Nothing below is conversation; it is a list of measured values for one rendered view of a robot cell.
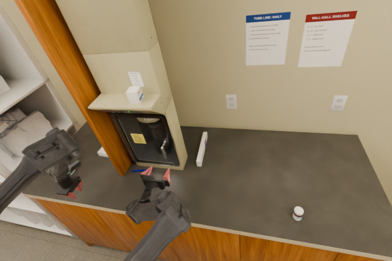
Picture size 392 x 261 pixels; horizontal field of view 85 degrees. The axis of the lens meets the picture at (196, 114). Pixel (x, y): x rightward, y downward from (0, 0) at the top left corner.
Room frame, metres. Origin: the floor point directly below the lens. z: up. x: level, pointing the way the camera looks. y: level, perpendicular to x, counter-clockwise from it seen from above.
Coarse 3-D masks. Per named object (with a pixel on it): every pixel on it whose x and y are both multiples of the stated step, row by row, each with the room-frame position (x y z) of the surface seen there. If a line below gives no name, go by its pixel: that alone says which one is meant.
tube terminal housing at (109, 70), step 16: (96, 64) 0.93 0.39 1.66; (112, 64) 0.90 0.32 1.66; (128, 64) 0.88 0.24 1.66; (144, 64) 0.85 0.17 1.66; (160, 64) 0.91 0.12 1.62; (96, 80) 0.94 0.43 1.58; (112, 80) 0.92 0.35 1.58; (128, 80) 0.89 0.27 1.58; (144, 80) 0.86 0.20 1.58; (160, 80) 0.87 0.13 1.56; (112, 112) 0.94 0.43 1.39; (176, 112) 0.94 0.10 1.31; (176, 128) 0.90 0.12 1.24; (176, 144) 0.85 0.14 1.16
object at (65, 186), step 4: (68, 176) 0.69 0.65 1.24; (72, 176) 0.73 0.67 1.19; (76, 176) 0.73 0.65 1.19; (64, 180) 0.67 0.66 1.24; (68, 180) 0.68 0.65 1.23; (72, 180) 0.70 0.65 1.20; (76, 180) 0.70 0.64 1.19; (60, 184) 0.66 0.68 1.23; (64, 184) 0.66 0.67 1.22; (68, 184) 0.67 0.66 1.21; (72, 184) 0.68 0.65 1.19; (60, 188) 0.67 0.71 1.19; (64, 188) 0.66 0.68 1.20; (68, 188) 0.66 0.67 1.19; (56, 192) 0.65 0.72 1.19; (60, 192) 0.65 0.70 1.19; (64, 192) 0.64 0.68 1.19; (68, 192) 0.64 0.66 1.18
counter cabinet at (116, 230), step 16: (48, 208) 0.91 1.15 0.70; (64, 208) 0.86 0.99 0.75; (80, 208) 0.80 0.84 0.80; (80, 224) 0.86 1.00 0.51; (96, 224) 0.80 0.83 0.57; (112, 224) 0.75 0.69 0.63; (128, 224) 0.70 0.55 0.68; (144, 224) 0.66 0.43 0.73; (96, 240) 0.86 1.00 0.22; (112, 240) 0.80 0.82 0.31; (128, 240) 0.74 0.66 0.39; (176, 240) 0.60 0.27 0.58; (192, 240) 0.56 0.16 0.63; (208, 240) 0.53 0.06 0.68; (224, 240) 0.49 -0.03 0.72; (240, 240) 0.46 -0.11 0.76; (256, 240) 0.44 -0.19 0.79; (160, 256) 0.67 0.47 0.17; (176, 256) 0.62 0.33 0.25; (192, 256) 0.58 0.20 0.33; (208, 256) 0.54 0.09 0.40; (224, 256) 0.50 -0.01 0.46; (240, 256) 0.48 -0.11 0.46; (256, 256) 0.44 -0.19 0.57; (272, 256) 0.41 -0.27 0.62; (288, 256) 0.38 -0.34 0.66; (304, 256) 0.36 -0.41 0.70; (320, 256) 0.34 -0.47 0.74; (336, 256) 0.32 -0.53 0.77; (352, 256) 0.30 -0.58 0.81
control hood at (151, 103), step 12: (108, 96) 0.90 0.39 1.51; (120, 96) 0.88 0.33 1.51; (144, 96) 0.84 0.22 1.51; (156, 96) 0.82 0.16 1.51; (96, 108) 0.82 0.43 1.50; (108, 108) 0.80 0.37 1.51; (120, 108) 0.78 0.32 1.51; (132, 108) 0.76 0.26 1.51; (144, 108) 0.75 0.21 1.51; (156, 108) 0.77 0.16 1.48
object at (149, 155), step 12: (120, 120) 0.92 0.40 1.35; (132, 120) 0.89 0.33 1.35; (144, 120) 0.87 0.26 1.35; (156, 120) 0.85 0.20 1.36; (132, 132) 0.91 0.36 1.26; (144, 132) 0.88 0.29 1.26; (156, 132) 0.86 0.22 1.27; (168, 132) 0.83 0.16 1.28; (132, 144) 0.92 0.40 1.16; (144, 144) 0.89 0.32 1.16; (156, 144) 0.87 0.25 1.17; (168, 144) 0.84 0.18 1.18; (144, 156) 0.90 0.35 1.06; (156, 156) 0.88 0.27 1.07; (168, 156) 0.85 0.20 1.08
